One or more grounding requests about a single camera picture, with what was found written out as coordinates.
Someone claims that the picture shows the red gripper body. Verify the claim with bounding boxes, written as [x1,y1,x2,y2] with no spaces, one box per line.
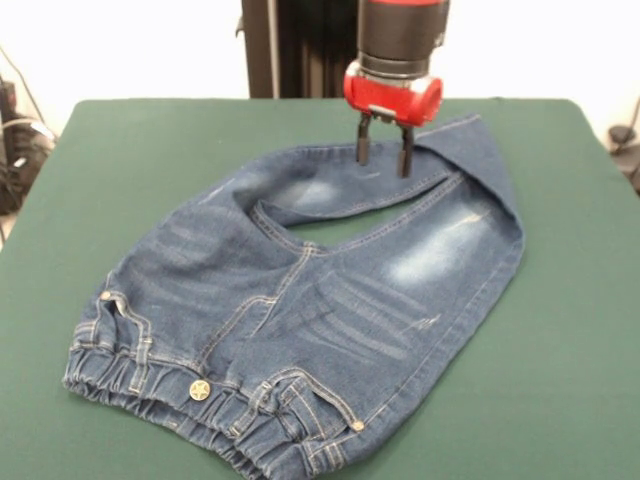
[342,59,445,128]

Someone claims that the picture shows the dark green table cloth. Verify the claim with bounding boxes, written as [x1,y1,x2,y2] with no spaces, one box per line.
[0,97,640,480]

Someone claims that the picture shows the blue denim jeans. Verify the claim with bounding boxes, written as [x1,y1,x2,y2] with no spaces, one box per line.
[60,113,526,480]

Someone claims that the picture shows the black floor plug with cables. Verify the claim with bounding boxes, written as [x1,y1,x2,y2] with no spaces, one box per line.
[607,123,640,197]

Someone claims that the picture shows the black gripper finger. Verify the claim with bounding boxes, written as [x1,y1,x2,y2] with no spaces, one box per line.
[354,113,374,166]
[396,122,415,179]

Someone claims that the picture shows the black equipment pile with cables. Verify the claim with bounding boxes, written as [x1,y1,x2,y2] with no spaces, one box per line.
[0,77,57,216]

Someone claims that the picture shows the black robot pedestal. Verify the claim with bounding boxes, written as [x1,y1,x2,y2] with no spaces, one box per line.
[234,0,381,100]

